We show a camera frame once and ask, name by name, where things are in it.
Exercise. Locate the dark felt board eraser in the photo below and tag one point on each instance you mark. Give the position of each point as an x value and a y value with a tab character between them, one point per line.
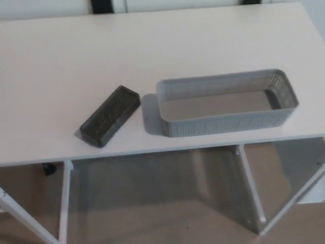
109	117

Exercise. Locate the grey perforated plastic basket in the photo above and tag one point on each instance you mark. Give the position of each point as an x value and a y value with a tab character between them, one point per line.
228	124

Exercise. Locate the white cabinet door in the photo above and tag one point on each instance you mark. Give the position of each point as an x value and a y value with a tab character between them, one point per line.
177	5
50	7

